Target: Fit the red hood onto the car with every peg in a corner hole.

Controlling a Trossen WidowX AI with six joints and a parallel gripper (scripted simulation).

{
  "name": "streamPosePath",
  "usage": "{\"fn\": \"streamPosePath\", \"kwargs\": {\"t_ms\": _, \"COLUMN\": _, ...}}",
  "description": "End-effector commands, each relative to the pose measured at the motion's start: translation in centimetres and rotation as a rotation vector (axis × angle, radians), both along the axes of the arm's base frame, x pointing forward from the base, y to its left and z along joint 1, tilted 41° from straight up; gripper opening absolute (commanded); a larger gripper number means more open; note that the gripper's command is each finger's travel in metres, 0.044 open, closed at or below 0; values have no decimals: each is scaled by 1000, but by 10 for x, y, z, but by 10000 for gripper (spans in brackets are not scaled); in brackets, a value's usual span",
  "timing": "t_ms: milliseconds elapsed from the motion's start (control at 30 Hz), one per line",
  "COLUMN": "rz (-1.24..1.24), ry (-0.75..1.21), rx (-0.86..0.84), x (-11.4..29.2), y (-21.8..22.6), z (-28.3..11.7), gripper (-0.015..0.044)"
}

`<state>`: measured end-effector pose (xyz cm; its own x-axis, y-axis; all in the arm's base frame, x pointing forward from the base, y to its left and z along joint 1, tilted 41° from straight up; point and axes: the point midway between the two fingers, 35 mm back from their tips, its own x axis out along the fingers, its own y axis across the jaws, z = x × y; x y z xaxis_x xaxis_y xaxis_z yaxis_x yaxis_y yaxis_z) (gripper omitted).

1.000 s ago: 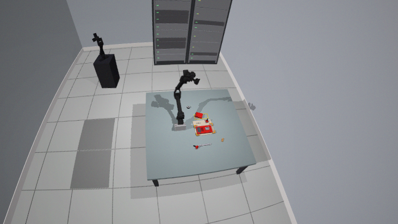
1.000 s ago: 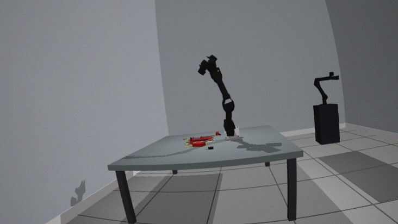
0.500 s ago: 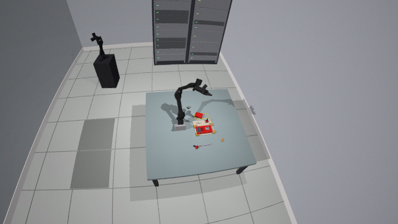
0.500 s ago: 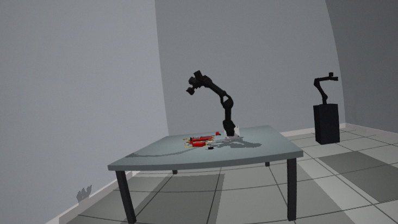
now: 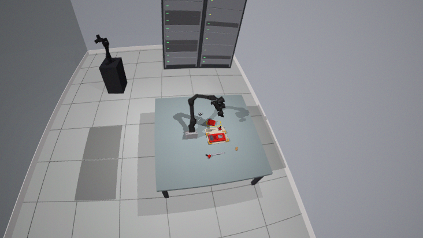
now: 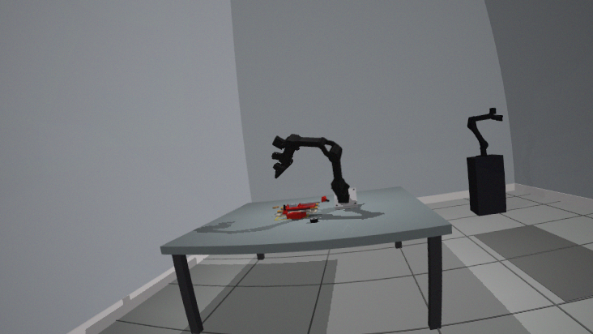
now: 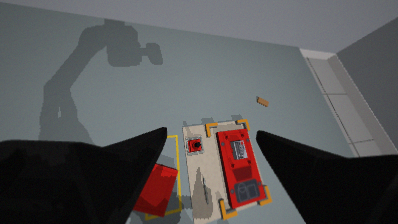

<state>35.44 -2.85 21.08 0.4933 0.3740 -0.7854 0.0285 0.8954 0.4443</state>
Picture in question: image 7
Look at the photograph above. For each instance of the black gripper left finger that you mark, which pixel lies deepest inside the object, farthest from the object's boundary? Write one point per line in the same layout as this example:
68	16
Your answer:
110	179

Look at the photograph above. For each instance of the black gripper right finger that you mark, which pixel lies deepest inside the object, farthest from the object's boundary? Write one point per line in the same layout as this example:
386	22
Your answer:
328	188

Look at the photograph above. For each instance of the brown wooden block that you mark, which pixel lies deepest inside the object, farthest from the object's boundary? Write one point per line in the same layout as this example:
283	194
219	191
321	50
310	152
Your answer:
262	101

